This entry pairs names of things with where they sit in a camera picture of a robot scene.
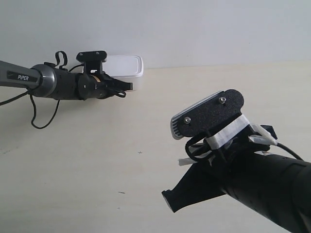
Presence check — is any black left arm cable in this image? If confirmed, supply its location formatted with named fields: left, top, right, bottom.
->
left=0, top=50, right=86, bottom=129

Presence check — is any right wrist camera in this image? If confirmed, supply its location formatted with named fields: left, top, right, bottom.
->
left=170, top=89, right=244, bottom=140

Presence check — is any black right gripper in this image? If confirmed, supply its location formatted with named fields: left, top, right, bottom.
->
left=162, top=126, right=277, bottom=213

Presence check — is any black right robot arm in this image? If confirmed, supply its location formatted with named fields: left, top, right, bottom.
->
left=162, top=135, right=311, bottom=233

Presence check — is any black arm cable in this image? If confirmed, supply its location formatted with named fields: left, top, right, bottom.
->
left=276, top=142, right=304, bottom=161
left=0, top=50, right=86, bottom=129

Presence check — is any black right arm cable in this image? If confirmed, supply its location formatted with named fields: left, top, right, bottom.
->
left=276, top=142, right=304, bottom=161

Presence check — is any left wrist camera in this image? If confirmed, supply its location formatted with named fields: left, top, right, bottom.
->
left=76, top=50, right=107, bottom=63

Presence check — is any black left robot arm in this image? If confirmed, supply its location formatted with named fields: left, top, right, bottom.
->
left=0, top=61, right=133, bottom=100

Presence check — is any white plastic lidded container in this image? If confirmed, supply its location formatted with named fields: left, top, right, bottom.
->
left=103, top=55, right=144, bottom=91

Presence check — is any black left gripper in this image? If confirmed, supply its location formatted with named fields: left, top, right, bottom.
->
left=77, top=60, right=133, bottom=100

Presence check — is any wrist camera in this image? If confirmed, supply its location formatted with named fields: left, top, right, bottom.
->
left=170, top=89, right=244, bottom=140
left=76, top=50, right=107, bottom=63

